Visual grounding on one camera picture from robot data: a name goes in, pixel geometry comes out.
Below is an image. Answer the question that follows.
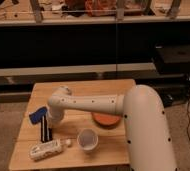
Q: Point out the white paper cup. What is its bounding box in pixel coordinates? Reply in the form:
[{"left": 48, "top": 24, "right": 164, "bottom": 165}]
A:
[{"left": 77, "top": 129, "right": 99, "bottom": 153}]

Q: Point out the black whiteboard eraser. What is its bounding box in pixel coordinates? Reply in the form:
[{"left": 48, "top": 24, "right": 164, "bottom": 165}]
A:
[{"left": 41, "top": 116, "right": 53, "bottom": 143}]

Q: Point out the long metal shelf rail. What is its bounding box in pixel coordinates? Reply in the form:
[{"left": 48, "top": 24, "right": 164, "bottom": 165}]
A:
[{"left": 0, "top": 63, "right": 155, "bottom": 77}]

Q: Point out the white plastic bottle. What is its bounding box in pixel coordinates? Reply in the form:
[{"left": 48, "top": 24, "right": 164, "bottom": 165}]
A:
[{"left": 29, "top": 139, "right": 72, "bottom": 161}]

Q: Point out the black box on right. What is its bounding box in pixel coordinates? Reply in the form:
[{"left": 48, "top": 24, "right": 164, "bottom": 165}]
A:
[{"left": 153, "top": 45, "right": 190, "bottom": 74}]

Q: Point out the wooden table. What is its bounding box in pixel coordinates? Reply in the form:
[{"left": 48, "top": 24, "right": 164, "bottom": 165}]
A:
[{"left": 9, "top": 79, "right": 135, "bottom": 171}]

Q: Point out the blue sponge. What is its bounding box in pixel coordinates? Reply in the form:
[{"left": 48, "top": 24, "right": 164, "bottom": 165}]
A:
[{"left": 29, "top": 106, "right": 47, "bottom": 124}]

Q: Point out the orange plate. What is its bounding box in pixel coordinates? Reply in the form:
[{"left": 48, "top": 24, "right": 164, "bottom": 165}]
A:
[{"left": 92, "top": 113, "right": 121, "bottom": 128}]

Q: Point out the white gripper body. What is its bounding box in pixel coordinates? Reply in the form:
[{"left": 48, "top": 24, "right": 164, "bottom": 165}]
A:
[{"left": 47, "top": 109, "right": 64, "bottom": 128}]

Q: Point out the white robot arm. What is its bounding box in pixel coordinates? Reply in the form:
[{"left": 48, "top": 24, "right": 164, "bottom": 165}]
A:
[{"left": 47, "top": 85, "right": 178, "bottom": 171}]

